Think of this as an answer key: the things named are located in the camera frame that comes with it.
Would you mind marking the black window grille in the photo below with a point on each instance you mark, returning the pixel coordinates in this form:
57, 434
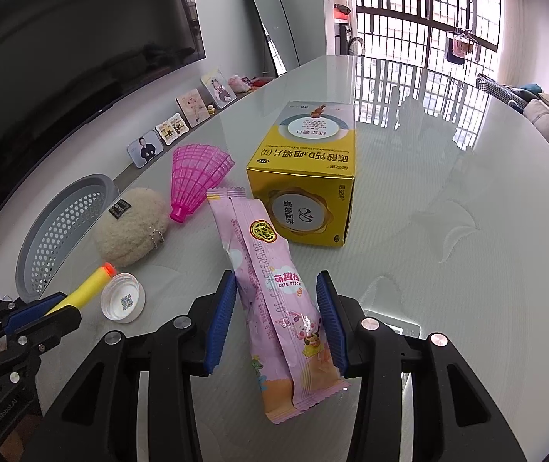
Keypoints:
428, 14

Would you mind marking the small red pouch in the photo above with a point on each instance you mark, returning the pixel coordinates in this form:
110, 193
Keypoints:
260, 82

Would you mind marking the blue cloth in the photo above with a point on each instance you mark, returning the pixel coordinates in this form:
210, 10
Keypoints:
530, 90

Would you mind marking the photo frame with child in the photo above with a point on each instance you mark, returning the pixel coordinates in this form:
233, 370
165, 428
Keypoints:
219, 89

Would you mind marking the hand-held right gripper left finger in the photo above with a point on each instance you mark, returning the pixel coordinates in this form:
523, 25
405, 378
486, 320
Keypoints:
221, 317

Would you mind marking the black flat television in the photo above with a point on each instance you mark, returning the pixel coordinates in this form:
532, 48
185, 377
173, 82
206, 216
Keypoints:
62, 72

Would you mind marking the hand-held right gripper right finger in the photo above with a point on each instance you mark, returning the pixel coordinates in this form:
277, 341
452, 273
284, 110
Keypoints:
329, 317

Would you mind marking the pink snack packet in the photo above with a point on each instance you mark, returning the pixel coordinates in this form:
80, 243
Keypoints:
274, 298

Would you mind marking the yellow foam dart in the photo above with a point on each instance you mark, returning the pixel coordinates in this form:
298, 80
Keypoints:
86, 288

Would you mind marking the grey perforated basket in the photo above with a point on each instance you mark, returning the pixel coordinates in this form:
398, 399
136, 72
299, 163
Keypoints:
57, 231

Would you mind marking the photo frame with dark suit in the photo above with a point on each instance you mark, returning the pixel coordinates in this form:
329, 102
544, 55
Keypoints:
144, 149

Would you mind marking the checkered cloth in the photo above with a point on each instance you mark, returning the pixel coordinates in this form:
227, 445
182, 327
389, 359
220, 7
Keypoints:
496, 94

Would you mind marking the tall standing mirror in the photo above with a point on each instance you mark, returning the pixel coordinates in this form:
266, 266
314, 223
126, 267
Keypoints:
269, 19

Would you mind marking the scalloped photo frame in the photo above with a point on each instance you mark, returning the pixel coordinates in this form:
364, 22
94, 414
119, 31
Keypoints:
172, 128

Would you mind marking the yellow cardboard box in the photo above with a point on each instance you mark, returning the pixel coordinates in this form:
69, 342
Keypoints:
303, 173

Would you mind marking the photo frame with baby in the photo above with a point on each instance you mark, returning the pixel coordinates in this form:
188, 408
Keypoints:
193, 107

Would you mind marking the standing fan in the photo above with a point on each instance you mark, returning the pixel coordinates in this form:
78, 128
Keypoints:
356, 46

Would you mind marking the beige fluffy pouch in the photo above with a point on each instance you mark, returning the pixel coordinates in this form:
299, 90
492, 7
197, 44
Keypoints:
130, 231

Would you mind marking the pink plastic shuttlecock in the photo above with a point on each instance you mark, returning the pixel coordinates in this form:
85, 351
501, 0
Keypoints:
197, 173

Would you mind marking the small hanging drying rack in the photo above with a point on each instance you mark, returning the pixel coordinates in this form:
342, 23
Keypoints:
462, 48

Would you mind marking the white plastic cap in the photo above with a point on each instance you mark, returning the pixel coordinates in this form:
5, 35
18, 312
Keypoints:
122, 301

